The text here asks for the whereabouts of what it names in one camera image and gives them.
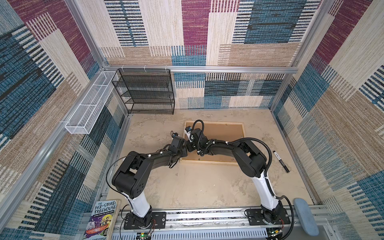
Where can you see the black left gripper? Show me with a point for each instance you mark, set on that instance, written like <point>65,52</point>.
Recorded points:
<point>184,151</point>

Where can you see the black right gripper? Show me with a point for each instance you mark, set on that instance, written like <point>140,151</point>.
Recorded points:
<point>189,147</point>

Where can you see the light wooden picture frame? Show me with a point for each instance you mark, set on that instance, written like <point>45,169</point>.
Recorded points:
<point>183,162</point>

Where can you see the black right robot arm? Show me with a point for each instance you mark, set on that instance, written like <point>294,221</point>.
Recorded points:
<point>254,158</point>

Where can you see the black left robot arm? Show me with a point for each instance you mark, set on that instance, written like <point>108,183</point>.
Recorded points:
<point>131,177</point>

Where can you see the black marker pen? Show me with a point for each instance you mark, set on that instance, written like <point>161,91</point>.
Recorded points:
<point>281,162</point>

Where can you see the colourful treehouse book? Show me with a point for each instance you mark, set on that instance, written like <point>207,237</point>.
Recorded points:
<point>103,218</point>

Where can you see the grey blue padded object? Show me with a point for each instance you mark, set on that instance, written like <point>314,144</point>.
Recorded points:
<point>306,217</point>

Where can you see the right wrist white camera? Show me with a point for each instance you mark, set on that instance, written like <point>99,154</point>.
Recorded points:
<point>188,132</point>

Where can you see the black wire mesh shelf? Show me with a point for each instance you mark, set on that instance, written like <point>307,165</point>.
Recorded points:
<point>145,91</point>

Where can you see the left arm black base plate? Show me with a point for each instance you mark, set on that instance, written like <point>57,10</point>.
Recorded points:
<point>155,220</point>

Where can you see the aluminium front rail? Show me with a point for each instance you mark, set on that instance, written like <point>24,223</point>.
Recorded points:
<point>225,224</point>

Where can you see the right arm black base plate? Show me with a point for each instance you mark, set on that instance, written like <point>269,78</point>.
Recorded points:
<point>259,217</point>

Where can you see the white wire mesh basket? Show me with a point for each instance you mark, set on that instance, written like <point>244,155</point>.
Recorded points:
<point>88,111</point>

